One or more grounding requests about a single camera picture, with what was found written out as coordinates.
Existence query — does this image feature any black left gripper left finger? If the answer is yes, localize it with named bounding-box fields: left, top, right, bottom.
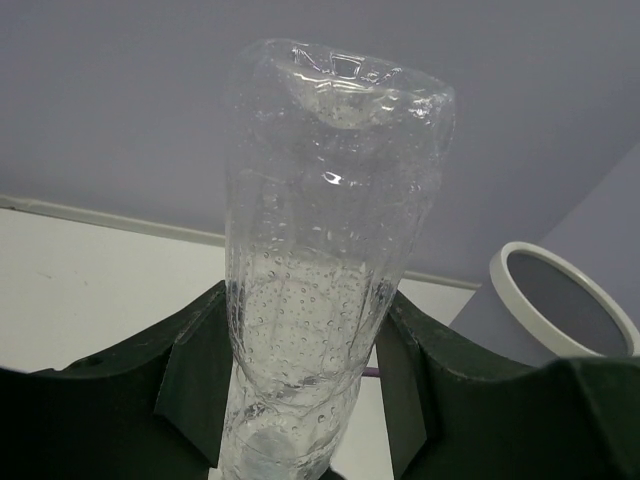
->
left=1, top=283, right=232, bottom=479

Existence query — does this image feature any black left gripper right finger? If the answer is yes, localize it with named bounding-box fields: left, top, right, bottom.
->
left=376, top=294, right=639, bottom=479

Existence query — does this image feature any clear bottle white-blue cap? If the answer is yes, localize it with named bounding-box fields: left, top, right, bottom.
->
left=219, top=39, right=455, bottom=479

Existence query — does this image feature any white round bin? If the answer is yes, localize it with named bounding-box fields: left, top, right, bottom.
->
left=488, top=241, right=640, bottom=357

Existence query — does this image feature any aluminium table edge rail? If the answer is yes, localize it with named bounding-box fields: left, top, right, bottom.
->
left=0, top=193, right=481, bottom=290

